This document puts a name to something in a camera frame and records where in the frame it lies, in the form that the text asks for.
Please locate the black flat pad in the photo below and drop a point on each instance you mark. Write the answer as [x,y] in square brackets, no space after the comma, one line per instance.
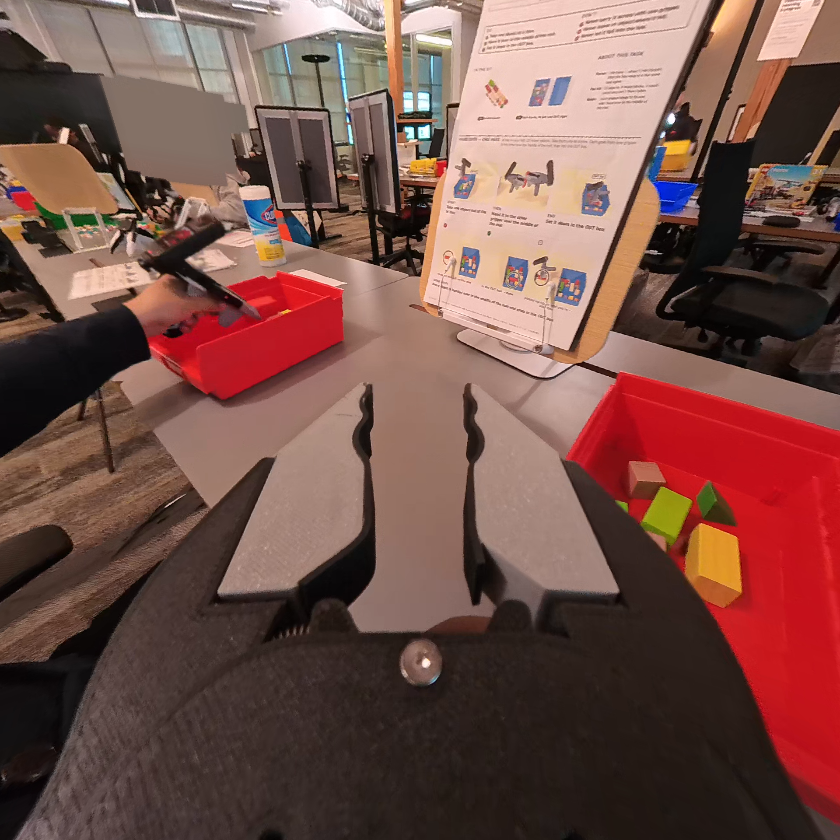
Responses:
[111,303]

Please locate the printed instruction sheet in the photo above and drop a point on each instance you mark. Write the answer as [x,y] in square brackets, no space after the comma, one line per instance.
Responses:
[558,164]

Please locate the white paper sheet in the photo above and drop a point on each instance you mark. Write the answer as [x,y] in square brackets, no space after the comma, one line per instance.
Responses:
[318,277]

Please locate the pale wooden board stand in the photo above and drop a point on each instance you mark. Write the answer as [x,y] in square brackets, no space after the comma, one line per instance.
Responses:
[52,177]

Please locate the clear acrylic stand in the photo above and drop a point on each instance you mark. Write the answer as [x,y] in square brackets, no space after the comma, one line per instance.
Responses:
[85,229]

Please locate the red plastic bin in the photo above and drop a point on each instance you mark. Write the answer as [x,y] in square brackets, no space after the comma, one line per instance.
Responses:
[262,354]
[787,590]

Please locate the blue plastic bin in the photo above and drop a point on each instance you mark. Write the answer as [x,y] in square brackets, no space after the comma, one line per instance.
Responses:
[676,195]

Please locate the disinfecting wipes canister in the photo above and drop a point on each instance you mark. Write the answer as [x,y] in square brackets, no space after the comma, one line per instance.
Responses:
[262,223]

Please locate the printed paper sheets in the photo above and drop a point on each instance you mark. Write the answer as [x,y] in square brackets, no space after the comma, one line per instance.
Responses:
[108,281]

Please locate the wooden pillar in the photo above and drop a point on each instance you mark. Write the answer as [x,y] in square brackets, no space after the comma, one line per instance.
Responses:
[394,59]

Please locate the dark green triangular block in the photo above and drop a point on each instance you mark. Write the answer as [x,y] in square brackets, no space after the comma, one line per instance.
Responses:
[714,505]

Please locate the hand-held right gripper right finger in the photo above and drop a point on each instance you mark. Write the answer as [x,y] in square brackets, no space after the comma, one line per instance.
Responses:
[538,525]

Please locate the person's left hand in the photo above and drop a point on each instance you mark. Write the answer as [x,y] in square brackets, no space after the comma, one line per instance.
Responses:
[164,305]

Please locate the wall poster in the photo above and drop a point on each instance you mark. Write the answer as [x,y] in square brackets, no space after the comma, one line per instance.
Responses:
[791,26]

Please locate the yellow plastic bin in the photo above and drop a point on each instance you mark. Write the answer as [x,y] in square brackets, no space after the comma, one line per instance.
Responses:
[676,157]

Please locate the lime green rectangular block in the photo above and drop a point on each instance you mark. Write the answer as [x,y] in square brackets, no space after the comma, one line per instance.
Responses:
[666,515]

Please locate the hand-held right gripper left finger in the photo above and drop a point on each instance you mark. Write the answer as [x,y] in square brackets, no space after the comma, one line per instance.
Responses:
[295,525]

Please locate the grey panel on stand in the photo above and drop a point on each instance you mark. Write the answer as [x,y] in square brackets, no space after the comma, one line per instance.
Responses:
[377,151]
[295,157]

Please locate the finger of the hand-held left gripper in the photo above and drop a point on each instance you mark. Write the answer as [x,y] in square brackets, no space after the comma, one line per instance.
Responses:
[239,305]
[234,317]

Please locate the large natural wooden block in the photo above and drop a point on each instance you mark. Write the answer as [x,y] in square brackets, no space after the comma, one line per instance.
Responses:
[646,479]

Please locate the person's left forearm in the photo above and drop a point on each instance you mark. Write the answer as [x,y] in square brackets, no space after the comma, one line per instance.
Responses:
[59,374]

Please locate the colourful toy box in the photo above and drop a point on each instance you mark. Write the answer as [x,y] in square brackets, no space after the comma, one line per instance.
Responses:
[784,187]

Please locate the black office chair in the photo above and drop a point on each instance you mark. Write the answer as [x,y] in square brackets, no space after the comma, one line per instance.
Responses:
[728,216]
[400,226]

